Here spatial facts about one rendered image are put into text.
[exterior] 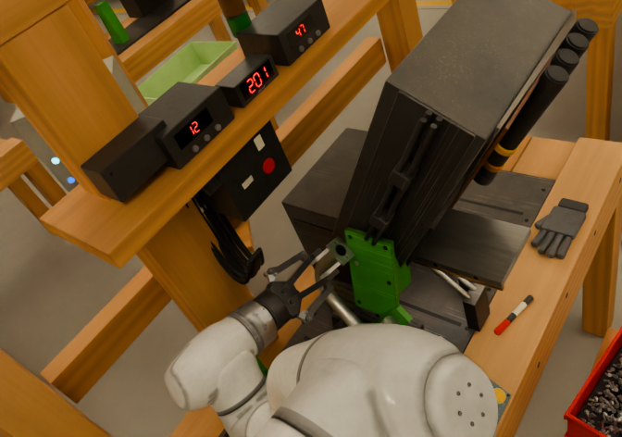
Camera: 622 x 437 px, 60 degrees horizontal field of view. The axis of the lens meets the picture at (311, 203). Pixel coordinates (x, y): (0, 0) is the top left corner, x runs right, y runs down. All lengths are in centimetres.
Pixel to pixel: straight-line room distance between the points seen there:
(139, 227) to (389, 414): 65
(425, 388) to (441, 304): 104
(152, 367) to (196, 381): 200
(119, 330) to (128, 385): 168
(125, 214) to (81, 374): 42
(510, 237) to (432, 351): 85
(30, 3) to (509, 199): 126
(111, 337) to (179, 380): 37
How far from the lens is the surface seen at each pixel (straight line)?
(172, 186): 99
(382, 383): 40
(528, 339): 136
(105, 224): 100
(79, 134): 100
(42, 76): 97
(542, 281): 145
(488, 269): 118
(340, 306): 125
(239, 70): 113
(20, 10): 96
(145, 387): 288
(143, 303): 128
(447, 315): 140
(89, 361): 127
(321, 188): 130
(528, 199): 164
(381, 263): 112
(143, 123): 102
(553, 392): 231
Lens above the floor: 205
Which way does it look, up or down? 40 degrees down
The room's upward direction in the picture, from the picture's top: 24 degrees counter-clockwise
